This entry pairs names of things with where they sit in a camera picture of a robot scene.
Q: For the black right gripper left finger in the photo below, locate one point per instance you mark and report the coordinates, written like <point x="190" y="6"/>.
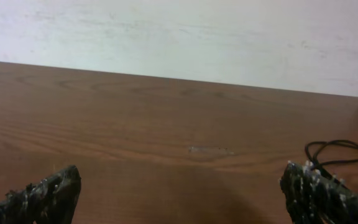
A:
<point x="52" y="201"/>

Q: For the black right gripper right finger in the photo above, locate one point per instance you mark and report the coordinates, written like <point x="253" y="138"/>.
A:
<point x="311" y="198"/>

